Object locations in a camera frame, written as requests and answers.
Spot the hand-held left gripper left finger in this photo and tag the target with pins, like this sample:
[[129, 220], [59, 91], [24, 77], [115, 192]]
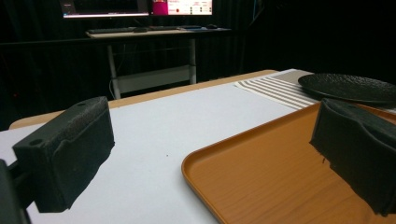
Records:
[[67, 155]]

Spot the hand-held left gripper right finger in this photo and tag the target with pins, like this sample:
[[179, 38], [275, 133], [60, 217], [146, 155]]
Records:
[[358, 149]]

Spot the black textured plate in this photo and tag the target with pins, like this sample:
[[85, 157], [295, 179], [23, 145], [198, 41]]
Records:
[[348, 87]]

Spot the white table mat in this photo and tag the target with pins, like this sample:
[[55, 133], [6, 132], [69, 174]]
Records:
[[149, 137]]

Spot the orange wood-grain tray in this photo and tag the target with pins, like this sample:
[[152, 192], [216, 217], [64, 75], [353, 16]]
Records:
[[274, 174]]

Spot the striped beige placemat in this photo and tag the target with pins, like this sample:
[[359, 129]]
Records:
[[277, 88]]

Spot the white desk with metal legs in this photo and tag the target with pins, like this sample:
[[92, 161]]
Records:
[[149, 53]]

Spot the black keyboard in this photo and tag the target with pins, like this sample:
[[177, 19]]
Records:
[[110, 30]]

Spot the dark-screen monitor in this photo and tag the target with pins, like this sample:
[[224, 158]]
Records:
[[104, 7]]

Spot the bright-screen monitor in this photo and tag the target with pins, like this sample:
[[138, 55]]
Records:
[[186, 6]]

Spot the black computer mouse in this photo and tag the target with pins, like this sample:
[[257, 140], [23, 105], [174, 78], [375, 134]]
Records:
[[211, 26]]

